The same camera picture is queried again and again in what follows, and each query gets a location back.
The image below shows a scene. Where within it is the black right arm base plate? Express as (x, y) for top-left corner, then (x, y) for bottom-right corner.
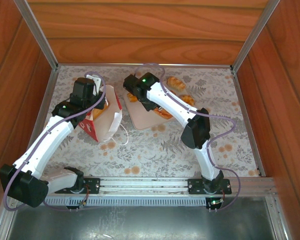
(187, 177), (233, 195)

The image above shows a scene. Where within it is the glazed fake bread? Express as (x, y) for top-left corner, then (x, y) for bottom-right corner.
(153, 107), (175, 121)

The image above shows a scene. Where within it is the long golden fake bread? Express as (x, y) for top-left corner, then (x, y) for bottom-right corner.
(92, 107), (109, 121)

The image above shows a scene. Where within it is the grey slotted cable duct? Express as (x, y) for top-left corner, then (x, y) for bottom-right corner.
(43, 196), (208, 207)

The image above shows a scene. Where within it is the floral table mat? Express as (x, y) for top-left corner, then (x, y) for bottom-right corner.
(21, 65), (262, 177)

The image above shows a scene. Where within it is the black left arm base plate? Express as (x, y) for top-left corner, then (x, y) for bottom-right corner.
(54, 176), (101, 195)

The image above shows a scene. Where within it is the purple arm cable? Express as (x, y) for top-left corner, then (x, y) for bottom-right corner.
(133, 62), (242, 212)
(2, 71), (107, 213)

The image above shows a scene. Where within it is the fake croissant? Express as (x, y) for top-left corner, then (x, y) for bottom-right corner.
(178, 94), (196, 107)
(166, 76), (187, 91)

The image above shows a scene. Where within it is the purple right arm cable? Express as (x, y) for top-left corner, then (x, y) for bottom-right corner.
(133, 62), (242, 212)

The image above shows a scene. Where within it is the beige plastic tray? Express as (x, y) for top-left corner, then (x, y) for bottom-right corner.
(122, 78), (193, 130)

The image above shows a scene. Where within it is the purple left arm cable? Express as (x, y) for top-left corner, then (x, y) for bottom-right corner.
(2, 71), (107, 213)

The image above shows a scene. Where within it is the grey metal panel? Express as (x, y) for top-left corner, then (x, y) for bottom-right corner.
(4, 197), (281, 240)

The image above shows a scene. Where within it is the aluminium mounting beam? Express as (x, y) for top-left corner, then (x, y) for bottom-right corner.
(6, 174), (277, 198)

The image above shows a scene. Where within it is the red printed paper bag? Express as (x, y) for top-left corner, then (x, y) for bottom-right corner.
(77, 84), (130, 146)

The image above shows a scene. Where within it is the aluminium frame post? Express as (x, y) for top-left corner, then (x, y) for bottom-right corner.
(230, 0), (282, 73)
(13, 0), (60, 72)

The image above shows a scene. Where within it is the aluminium frame rail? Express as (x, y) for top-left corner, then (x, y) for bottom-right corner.
(56, 63), (233, 69)
(231, 68), (266, 177)

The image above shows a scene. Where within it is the small circuit board green light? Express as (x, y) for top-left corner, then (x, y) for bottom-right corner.
(206, 197), (226, 213)

